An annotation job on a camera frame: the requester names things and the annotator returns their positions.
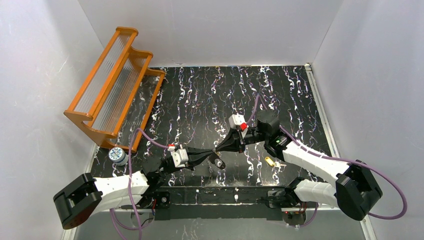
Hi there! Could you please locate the white keyring holder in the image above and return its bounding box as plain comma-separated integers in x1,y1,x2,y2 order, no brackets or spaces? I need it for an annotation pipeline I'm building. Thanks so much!
213,158,226,170

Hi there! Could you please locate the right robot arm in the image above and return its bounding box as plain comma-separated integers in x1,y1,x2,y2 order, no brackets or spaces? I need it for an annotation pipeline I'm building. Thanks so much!
215,110,383,221

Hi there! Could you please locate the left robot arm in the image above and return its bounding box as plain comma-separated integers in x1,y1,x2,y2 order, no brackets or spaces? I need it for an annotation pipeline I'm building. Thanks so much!
53,147,215,230

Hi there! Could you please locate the upper yellow tagged key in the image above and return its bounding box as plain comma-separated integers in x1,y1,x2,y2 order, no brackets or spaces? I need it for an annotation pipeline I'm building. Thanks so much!
264,156,287,168

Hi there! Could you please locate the orange wooden rack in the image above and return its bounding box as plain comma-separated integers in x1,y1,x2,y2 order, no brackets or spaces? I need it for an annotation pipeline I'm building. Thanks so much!
64,26,166,153

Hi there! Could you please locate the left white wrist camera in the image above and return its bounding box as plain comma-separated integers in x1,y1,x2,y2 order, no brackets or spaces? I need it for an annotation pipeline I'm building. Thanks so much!
167,144,189,168

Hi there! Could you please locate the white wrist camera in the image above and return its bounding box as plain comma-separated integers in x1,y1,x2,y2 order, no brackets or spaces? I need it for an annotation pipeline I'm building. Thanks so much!
228,114,248,133
167,144,189,168

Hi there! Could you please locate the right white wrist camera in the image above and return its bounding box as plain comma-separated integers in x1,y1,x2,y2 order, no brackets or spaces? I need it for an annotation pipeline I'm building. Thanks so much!
228,114,248,133

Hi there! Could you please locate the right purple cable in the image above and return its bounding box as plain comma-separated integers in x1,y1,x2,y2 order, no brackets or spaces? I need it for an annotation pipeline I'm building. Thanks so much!
246,94,408,228

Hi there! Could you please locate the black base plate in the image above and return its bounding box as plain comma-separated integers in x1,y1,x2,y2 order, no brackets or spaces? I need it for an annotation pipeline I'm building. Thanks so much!
120,186,307,221

